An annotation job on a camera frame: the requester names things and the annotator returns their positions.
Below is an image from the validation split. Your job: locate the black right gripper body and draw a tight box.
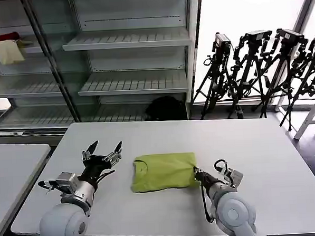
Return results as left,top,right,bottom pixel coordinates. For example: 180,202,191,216
194,166,226,193

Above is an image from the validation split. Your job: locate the white metal frame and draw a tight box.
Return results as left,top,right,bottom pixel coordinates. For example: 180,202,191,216
290,87,315,140

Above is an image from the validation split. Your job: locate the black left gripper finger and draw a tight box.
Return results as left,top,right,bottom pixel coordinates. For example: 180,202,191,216
81,140,100,162
100,140,125,168

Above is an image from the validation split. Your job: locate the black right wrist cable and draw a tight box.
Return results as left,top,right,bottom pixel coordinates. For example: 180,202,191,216
199,182,216,224

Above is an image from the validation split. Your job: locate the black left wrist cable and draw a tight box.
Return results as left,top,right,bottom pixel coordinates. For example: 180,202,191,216
94,169,117,185

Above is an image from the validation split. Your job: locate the black camera tripod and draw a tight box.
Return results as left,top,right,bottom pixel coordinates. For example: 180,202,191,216
188,31,243,121
274,31,315,139
223,29,279,120
247,26,313,120

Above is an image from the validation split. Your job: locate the black bag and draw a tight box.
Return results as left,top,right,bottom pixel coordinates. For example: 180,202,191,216
144,95,188,122

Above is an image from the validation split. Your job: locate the grey metal shelf rack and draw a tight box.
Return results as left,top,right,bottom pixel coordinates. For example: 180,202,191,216
60,0,210,126

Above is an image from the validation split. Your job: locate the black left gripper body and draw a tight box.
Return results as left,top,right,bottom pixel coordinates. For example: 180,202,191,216
77,153,117,186

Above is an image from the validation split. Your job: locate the green t-shirt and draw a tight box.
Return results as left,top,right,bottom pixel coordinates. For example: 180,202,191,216
128,150,202,195

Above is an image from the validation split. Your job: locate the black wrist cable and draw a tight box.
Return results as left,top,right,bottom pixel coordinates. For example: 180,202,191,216
94,169,117,185
199,182,216,224

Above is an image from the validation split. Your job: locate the glass-door shelf rack with cloths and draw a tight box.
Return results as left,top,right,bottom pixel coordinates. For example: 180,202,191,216
0,0,82,137

